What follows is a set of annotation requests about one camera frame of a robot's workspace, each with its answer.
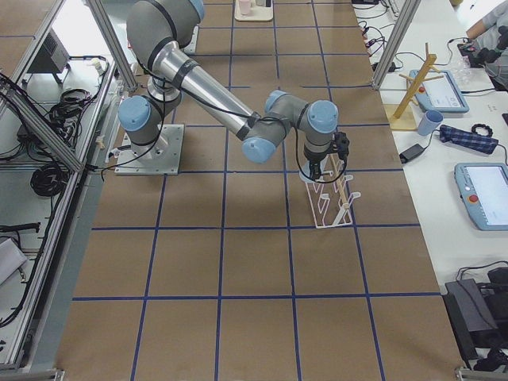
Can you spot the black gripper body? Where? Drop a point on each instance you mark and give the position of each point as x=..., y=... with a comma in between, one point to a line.
x=313, y=163

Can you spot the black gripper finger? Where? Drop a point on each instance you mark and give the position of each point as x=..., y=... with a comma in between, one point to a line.
x=312, y=175
x=320, y=173

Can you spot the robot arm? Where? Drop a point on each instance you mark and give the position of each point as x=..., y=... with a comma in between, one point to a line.
x=158, y=30

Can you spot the wooden cup tree stand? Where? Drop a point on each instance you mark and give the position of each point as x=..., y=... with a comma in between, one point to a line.
x=401, y=117

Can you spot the blue cup on desk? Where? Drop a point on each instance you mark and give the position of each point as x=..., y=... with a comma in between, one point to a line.
x=430, y=120

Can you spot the pink plastic cup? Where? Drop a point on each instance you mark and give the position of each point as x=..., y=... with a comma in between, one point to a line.
x=244, y=6

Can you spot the black power adapter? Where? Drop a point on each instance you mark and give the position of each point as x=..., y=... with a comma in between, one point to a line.
x=411, y=153

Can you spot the blue teach pendant upper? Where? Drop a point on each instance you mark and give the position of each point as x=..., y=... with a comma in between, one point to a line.
x=442, y=94

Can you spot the blue teach pendant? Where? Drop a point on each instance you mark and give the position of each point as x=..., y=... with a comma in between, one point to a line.
x=483, y=190
x=442, y=94

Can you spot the cream white serving tray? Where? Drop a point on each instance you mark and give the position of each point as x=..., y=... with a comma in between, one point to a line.
x=261, y=10

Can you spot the blue teach pendant lower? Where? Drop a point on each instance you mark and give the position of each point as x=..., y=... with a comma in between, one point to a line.
x=483, y=190

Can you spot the plaid blue pouch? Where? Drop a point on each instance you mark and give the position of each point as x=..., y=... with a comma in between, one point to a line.
x=480, y=138

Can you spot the person at desk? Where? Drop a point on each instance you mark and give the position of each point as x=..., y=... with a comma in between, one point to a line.
x=489, y=37

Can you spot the white wire cup rack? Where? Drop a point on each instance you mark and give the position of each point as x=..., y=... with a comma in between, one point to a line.
x=330, y=200

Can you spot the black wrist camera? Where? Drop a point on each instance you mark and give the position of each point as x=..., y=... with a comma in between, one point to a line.
x=341, y=145

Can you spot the aluminium frame post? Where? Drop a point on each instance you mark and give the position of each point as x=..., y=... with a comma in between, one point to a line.
x=401, y=26

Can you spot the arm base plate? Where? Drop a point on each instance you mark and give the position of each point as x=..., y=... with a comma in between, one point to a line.
x=162, y=159

